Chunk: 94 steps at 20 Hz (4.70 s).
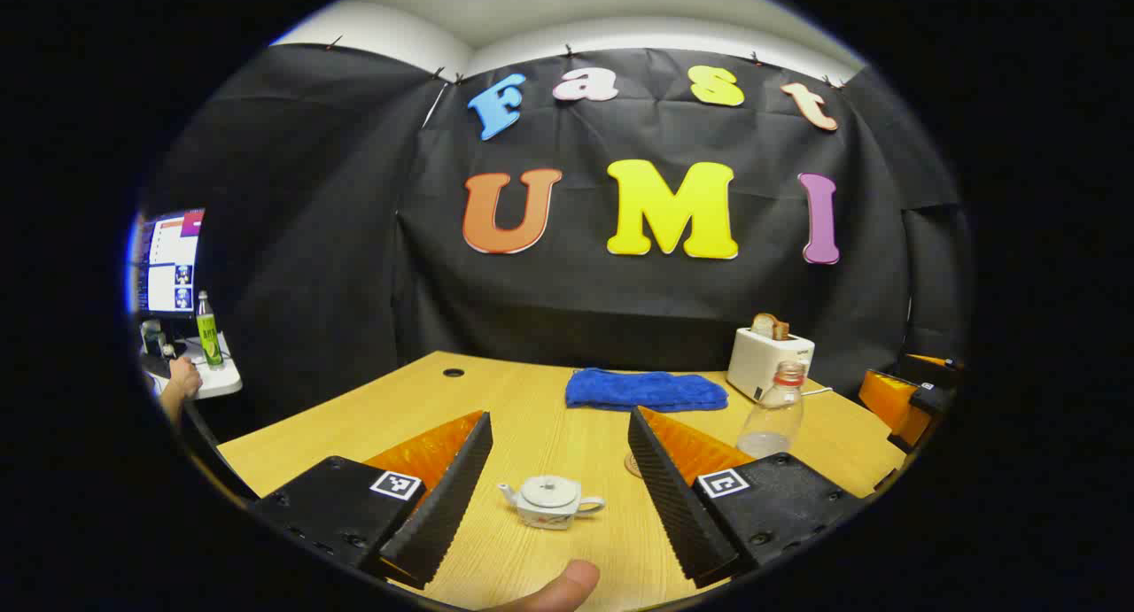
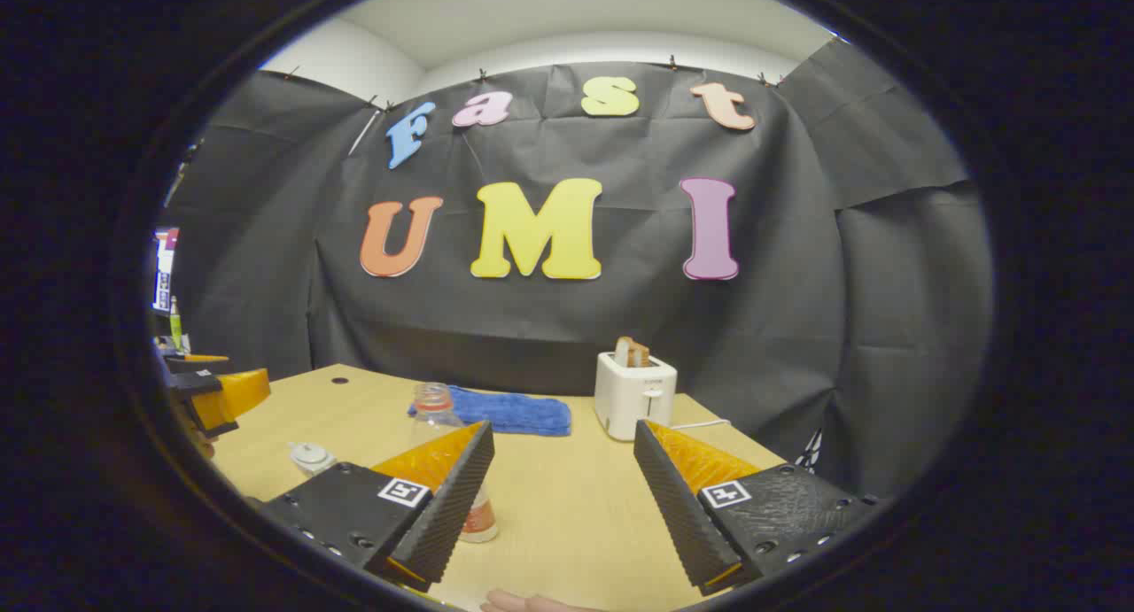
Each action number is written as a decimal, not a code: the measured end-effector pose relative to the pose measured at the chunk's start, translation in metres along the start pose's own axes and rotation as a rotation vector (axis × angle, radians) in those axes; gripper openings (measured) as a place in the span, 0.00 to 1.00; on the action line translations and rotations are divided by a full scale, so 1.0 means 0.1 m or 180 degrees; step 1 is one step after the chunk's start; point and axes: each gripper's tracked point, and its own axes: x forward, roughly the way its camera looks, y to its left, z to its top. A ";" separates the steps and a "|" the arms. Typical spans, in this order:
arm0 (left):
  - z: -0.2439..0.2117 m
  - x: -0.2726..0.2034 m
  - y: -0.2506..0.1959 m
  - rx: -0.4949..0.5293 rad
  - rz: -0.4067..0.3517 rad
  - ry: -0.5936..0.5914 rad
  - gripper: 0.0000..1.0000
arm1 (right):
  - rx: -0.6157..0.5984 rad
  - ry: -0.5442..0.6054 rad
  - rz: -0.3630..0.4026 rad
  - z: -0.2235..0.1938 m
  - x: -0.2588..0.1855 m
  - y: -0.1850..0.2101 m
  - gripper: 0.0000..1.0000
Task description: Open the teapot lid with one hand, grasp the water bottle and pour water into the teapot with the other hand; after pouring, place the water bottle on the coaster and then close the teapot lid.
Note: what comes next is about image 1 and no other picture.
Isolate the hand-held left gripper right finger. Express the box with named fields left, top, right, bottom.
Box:
left=627, top=406, right=866, bottom=590

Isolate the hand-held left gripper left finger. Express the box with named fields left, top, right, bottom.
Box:
left=252, top=410, right=494, bottom=592

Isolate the clear plastic water bottle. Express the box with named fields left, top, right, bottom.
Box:
left=738, top=360, right=805, bottom=460

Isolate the white side desk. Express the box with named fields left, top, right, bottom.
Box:
left=142, top=333, right=243, bottom=400

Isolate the computer monitor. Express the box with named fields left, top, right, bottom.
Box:
left=133, top=208, right=206, bottom=316

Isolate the green drink bottle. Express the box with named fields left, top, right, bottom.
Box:
left=196, top=291, right=224, bottom=369

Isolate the black backdrop cloth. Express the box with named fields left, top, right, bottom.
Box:
left=151, top=45, right=971, bottom=418

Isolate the white toaster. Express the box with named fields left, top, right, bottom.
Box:
left=726, top=326, right=816, bottom=404

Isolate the white floral teacup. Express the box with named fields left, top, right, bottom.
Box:
left=498, top=476, right=607, bottom=531

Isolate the blue towel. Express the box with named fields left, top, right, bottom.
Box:
left=565, top=368, right=729, bottom=413

